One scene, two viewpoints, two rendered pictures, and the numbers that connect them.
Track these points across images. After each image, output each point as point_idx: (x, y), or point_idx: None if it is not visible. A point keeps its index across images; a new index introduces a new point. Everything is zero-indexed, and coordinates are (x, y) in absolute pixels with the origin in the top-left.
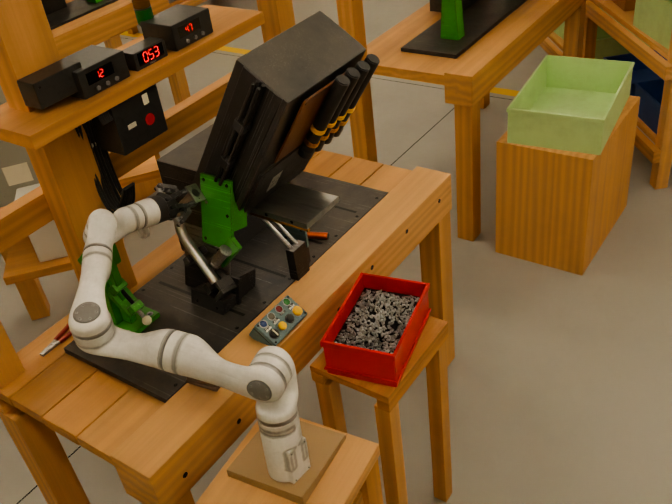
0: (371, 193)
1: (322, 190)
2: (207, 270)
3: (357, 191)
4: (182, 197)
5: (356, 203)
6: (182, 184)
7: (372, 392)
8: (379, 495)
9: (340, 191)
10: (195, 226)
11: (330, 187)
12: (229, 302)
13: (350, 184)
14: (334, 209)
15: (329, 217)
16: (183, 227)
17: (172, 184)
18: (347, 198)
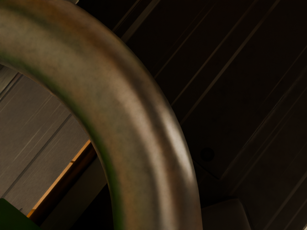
0: (35, 197)
1: (80, 126)
2: None
3: (50, 176)
4: (220, 12)
5: (21, 190)
6: (274, 80)
7: None
8: None
9: (63, 153)
10: (11, 81)
11: (80, 134)
12: None
13: (71, 159)
14: (23, 166)
15: (3, 169)
16: (3, 65)
17: (305, 8)
18: (41, 171)
